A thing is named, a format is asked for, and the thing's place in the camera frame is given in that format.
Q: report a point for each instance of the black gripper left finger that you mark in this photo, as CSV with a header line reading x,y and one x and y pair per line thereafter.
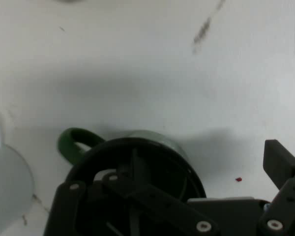
x,y
150,201

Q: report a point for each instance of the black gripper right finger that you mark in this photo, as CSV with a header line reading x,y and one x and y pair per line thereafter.
x,y
280,162

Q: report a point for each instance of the green enamel mug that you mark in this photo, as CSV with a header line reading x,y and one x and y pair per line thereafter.
x,y
69,140

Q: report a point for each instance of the white enamel mug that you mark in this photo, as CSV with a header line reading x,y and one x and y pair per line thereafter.
x,y
7,184

